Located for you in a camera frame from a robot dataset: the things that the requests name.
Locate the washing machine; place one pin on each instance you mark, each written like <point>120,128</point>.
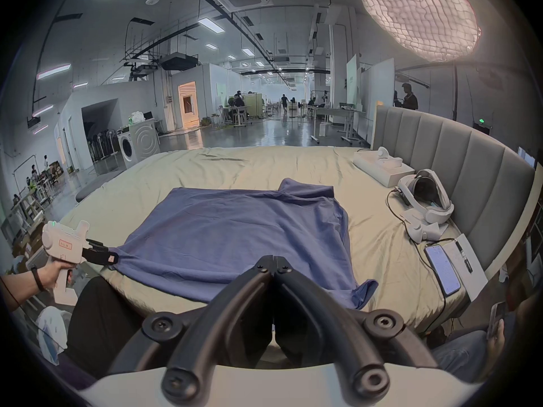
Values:
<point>138,142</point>

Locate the white hand controller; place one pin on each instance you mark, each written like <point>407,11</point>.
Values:
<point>388,156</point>
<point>420,229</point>

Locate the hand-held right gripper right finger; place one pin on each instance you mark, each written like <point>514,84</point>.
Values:
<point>331,324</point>

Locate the group of people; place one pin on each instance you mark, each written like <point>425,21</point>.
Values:
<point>36,174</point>
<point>236,104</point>

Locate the bed with beige sheet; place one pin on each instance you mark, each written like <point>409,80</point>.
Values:
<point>381,244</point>

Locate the black phone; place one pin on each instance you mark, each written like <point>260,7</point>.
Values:
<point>443,269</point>

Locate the white flat box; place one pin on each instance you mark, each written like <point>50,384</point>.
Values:
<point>384,172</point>

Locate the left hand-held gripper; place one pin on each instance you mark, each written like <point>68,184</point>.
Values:
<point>61,240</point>

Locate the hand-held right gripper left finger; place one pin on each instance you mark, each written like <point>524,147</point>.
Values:
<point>220,324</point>

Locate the large softbox lamp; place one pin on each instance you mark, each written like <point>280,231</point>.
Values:
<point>420,11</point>

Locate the grey padded headboard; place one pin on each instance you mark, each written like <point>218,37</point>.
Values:
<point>458,159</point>

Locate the white headset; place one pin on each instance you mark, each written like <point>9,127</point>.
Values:
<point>428,193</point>

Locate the person's left hand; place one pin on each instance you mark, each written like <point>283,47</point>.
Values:
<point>54,274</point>

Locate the person's left forearm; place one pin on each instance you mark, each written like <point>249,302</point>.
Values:
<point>21,288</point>

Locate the dark blue shirt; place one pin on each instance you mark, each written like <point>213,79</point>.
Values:
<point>237,235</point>

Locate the grey table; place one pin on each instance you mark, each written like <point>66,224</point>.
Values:
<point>339,115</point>

